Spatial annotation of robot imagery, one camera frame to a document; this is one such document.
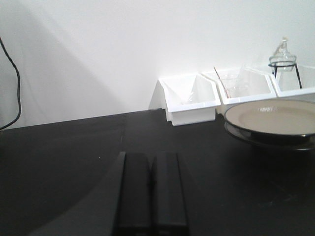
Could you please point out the black tripod stand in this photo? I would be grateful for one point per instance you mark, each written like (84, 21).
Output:
(298, 76)

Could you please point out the white bin middle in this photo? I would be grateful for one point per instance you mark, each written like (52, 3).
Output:
(243, 85)

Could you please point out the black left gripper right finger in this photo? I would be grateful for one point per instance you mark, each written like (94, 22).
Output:
(178, 206)

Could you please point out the beige plate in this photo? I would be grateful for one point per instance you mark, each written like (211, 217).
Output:
(280, 117)

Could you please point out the white bin left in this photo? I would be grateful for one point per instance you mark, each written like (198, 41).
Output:
(186, 99)

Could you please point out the glass flask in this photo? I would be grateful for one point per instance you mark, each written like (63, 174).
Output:
(282, 60)

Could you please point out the white bin right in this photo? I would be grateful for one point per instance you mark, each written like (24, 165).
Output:
(287, 84)

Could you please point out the white bin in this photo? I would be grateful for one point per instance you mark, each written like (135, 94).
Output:
(186, 99)
(243, 85)
(287, 84)

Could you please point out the red white stirring rod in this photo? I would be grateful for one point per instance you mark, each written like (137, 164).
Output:
(225, 90)

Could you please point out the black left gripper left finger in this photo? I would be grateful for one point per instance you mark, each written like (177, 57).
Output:
(119, 205)

